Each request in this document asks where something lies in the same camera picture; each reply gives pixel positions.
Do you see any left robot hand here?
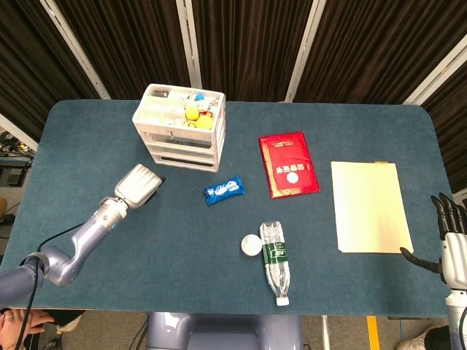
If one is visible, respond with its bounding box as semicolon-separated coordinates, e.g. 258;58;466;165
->
113;163;166;210

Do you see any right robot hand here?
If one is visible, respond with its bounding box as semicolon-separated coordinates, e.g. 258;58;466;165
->
400;192;467;292

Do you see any clear plastic drawer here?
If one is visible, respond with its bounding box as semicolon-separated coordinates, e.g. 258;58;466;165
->
150;144;216;161
147;133;216;149
153;155;216;171

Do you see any white plastic drawer organizer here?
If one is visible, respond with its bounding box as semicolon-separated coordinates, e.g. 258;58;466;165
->
131;83;227;174

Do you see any blue felt table cover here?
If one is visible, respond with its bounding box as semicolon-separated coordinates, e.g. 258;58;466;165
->
0;100;452;316

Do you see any blue snack packet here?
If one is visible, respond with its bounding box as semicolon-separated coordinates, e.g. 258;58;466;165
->
204;175;245;207

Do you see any pale yellow paper folder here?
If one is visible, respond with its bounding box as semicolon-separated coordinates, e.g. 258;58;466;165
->
330;160;414;254

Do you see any white sneaker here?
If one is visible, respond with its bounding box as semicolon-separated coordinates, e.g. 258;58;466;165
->
395;326;450;350

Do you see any black equipment box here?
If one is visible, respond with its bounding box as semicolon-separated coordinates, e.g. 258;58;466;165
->
0;160;31;188

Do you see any small white round lid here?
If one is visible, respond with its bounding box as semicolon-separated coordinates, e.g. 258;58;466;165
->
240;234;263;257

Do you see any red certificate booklet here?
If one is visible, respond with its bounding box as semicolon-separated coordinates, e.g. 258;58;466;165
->
258;131;321;200

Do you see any clear water bottle green label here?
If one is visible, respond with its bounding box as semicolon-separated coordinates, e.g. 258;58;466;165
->
259;220;291;306

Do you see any grey blue robot torso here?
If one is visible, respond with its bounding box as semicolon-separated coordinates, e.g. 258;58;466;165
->
145;312;304;350

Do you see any dark brown curtain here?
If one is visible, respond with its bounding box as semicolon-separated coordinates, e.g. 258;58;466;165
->
0;0;467;194

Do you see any person bare hand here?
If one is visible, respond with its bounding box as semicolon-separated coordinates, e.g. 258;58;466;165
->
0;308;55;350

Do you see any white frame pole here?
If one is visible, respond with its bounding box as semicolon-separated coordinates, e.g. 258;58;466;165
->
284;0;324;104
402;34;467;106
175;0;203;89
0;112;39;151
39;0;111;100

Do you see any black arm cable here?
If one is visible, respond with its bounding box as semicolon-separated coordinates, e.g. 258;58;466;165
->
12;222;92;350

